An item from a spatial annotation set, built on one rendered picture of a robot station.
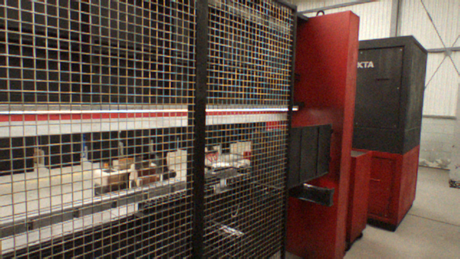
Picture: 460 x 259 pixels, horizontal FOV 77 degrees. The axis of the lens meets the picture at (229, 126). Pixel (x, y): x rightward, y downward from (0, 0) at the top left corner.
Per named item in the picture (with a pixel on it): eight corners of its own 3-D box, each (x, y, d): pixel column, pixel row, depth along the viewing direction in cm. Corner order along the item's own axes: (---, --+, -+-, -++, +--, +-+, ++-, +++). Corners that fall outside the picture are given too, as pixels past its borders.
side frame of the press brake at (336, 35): (270, 232, 340) (279, 29, 319) (343, 260, 283) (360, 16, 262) (257, 239, 321) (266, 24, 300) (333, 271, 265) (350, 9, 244)
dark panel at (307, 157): (326, 173, 259) (329, 123, 255) (328, 173, 258) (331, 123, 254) (248, 203, 175) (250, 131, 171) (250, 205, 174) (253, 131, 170)
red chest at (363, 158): (323, 224, 365) (328, 145, 356) (365, 238, 332) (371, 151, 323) (303, 238, 328) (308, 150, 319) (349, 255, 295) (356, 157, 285)
